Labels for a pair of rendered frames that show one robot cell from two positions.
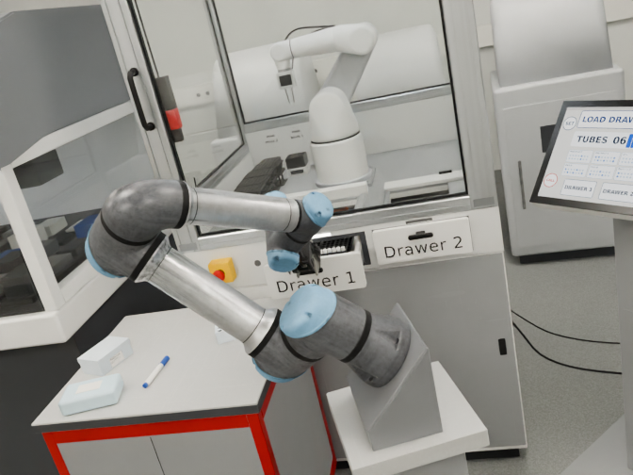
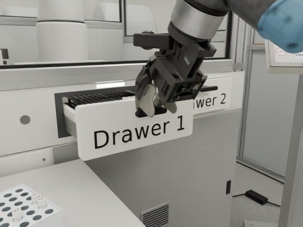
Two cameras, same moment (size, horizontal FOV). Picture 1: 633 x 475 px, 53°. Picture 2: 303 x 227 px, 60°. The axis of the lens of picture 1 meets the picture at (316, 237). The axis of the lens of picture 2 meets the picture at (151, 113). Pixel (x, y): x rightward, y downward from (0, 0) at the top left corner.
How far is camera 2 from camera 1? 1.49 m
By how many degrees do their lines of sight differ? 45
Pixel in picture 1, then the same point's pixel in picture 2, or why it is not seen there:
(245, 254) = (6, 106)
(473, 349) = (212, 193)
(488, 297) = (227, 147)
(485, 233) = (235, 93)
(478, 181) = (238, 47)
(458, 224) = (225, 82)
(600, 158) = not seen: outside the picture
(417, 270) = not seen: hidden behind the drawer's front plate
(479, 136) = not seen: hidden behind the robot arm
